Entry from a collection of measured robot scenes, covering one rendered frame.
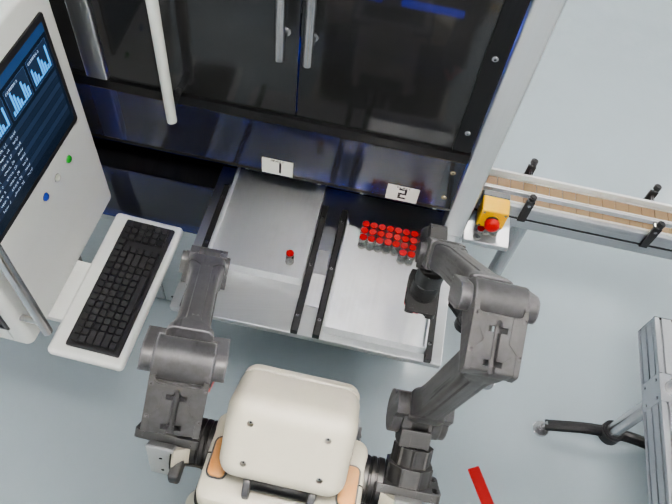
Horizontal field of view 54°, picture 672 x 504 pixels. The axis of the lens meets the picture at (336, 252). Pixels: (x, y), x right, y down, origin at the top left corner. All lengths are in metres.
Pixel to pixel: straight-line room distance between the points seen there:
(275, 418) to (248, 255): 0.80
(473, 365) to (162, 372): 0.40
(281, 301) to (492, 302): 0.91
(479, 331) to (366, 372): 1.74
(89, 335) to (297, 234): 0.60
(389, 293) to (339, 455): 0.75
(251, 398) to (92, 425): 1.57
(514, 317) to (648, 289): 2.31
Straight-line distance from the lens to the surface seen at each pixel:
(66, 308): 1.87
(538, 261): 3.06
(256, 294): 1.73
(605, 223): 2.02
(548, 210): 1.98
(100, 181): 1.94
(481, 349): 0.89
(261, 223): 1.84
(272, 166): 1.79
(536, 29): 1.40
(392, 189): 1.76
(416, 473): 1.22
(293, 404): 1.07
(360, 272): 1.77
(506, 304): 0.90
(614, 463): 2.78
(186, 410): 0.88
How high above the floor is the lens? 2.39
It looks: 57 degrees down
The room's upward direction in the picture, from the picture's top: 9 degrees clockwise
